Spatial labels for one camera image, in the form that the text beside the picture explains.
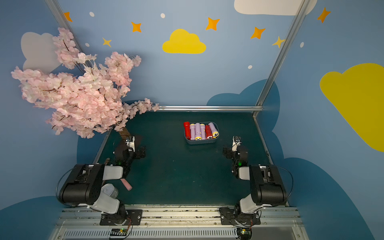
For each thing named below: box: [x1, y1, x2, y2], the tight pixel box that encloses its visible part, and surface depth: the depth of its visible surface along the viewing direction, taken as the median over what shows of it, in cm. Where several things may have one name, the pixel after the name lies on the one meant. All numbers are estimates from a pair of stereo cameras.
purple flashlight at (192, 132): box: [190, 123, 196, 141], surface depth 103 cm
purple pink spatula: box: [120, 178, 133, 191], surface depth 85 cm
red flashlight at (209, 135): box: [205, 124, 213, 140], surface depth 103 cm
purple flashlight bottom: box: [208, 122, 220, 139], surface depth 103 cm
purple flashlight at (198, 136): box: [195, 122, 203, 141], surface depth 100 cm
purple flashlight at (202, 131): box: [200, 123, 206, 140], surface depth 103 cm
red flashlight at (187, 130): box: [183, 121, 191, 141], surface depth 105 cm
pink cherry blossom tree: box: [11, 27, 160, 139], surface depth 63 cm
